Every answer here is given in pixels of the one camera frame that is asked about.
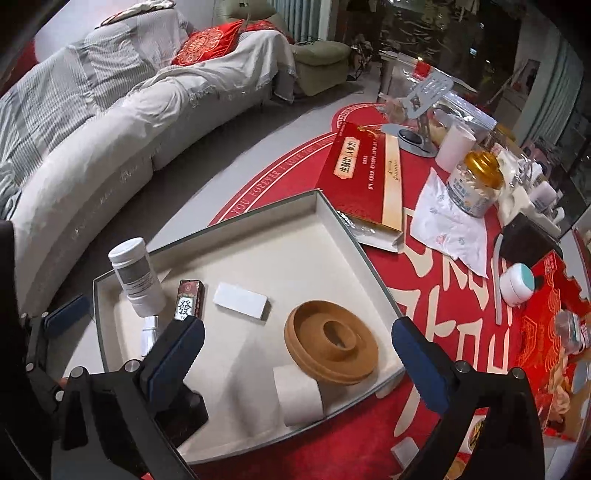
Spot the white cup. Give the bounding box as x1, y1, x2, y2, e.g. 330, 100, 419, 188
435, 124, 477, 172

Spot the green armchair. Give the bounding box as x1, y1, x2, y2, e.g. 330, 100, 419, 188
215, 0, 352, 97

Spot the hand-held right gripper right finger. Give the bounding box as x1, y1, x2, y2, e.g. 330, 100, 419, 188
392, 316, 548, 480

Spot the glass jar with gold lid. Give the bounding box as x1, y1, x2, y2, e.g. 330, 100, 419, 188
445, 151, 505, 217

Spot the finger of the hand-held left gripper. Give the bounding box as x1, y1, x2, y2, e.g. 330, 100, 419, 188
18, 294, 93, 407

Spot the grey flat strip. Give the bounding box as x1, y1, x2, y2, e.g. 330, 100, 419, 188
492, 233, 509, 326

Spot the red embroidered cushion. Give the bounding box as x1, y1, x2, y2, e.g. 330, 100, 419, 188
171, 22, 243, 66

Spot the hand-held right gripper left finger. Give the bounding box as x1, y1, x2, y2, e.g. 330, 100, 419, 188
51, 316, 206, 480

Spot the white box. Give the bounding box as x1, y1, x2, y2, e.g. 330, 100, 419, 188
212, 282, 271, 321

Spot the shallow grey box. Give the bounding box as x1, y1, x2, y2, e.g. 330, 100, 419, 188
92, 188, 407, 464

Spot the flat red gift box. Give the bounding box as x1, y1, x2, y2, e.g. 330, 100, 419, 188
318, 122, 407, 252

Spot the brown ring-shaped disc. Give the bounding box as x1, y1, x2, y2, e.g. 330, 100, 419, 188
284, 300, 380, 385

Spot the sofa with grey cover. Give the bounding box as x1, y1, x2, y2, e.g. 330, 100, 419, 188
0, 0, 298, 315

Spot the large white bottle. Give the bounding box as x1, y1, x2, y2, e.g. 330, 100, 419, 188
108, 237, 167, 318

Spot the grey metal stand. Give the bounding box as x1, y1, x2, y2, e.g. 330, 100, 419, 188
381, 76, 455, 158

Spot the black box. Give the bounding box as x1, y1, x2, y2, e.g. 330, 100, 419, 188
499, 215, 564, 271

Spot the clear plastic bag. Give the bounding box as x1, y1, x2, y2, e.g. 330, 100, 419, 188
379, 51, 497, 139

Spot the white paper napkin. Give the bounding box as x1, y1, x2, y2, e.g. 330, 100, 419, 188
410, 167, 490, 273

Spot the red mahjong-print box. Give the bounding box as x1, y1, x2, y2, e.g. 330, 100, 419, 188
173, 278, 205, 321

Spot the white cream jar teal band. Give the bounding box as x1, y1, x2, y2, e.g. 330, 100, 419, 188
500, 262, 536, 305

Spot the red cardboard carton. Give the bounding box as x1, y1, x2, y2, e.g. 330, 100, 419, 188
519, 249, 591, 437

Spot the white ceramic mug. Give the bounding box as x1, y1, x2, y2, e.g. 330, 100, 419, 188
526, 180, 561, 217

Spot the grey curtain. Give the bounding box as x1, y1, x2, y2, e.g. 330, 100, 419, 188
268, 0, 333, 42

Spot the small white square piece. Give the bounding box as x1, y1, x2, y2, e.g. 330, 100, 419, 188
392, 438, 421, 467

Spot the wide white tape roll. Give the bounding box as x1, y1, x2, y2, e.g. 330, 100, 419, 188
272, 364, 325, 426

